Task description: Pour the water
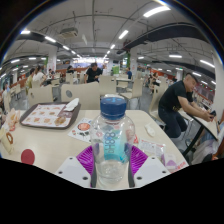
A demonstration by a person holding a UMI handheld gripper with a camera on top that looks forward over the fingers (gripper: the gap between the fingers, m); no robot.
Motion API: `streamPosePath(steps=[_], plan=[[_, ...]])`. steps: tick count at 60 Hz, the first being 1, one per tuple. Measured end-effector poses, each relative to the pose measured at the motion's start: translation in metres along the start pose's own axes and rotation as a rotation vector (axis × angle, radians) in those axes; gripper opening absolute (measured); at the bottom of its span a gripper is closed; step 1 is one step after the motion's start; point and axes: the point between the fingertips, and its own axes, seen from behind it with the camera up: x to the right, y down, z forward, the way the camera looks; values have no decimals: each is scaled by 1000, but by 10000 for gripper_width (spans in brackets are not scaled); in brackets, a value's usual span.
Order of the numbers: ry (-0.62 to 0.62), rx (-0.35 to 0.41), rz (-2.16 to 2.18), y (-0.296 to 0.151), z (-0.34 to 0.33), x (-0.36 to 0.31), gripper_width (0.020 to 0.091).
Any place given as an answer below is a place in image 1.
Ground white plastic wrapper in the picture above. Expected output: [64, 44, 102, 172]
[144, 123, 157, 138]

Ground printed paper tray liner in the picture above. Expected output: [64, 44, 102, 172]
[22, 103, 68, 128]

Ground clear plastic packet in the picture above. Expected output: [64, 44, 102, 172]
[138, 139, 166, 158]
[163, 153, 188, 173]

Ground cream dining table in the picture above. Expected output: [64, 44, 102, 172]
[179, 109, 219, 158]

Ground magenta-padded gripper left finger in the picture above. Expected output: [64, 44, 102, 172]
[54, 144, 98, 189]

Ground ceiling air conditioner unit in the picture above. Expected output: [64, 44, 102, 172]
[59, 27, 79, 38]

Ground person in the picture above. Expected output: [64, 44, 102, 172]
[83, 62, 104, 84]
[32, 65, 48, 88]
[158, 73, 218, 139]
[25, 68, 36, 89]

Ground dark brown food tray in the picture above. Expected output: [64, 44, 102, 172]
[19, 101, 82, 130]

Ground colourful printed leaflet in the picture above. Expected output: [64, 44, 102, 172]
[67, 117, 95, 144]

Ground clear blue-capped water bottle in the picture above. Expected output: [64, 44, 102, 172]
[89, 95, 136, 188]

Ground beige chair with round hole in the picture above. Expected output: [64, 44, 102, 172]
[60, 82, 101, 111]
[27, 85, 54, 108]

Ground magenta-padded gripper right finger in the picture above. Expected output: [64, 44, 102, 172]
[128, 145, 171, 189]

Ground crumpled white napkin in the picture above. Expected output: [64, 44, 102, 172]
[63, 97, 80, 112]

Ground clear plastic food bag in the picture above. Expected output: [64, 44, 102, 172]
[4, 108, 21, 131]

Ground ceiling lights group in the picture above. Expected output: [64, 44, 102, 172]
[0, 4, 218, 84]

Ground flat round red coaster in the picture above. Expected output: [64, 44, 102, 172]
[20, 148, 36, 166]

